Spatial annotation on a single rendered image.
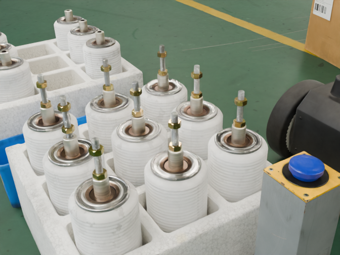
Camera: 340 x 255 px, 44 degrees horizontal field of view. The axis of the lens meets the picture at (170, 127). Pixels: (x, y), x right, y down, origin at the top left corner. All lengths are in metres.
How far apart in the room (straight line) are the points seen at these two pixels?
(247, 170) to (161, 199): 0.14
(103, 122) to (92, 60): 0.34
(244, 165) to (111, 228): 0.23
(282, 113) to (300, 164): 0.48
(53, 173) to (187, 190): 0.20
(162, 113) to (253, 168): 0.25
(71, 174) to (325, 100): 0.55
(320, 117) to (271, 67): 0.70
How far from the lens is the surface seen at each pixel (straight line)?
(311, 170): 0.51
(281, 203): 0.53
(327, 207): 0.53
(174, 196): 0.61
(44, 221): 0.68
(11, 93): 1.04
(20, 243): 0.92
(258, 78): 1.50
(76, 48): 1.20
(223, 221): 0.65
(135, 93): 0.67
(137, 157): 0.69
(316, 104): 0.94
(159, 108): 0.83
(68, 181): 0.66
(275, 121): 0.99
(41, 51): 1.39
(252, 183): 0.69
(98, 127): 0.79
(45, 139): 0.75
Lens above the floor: 0.63
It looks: 31 degrees down
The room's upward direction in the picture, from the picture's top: 2 degrees counter-clockwise
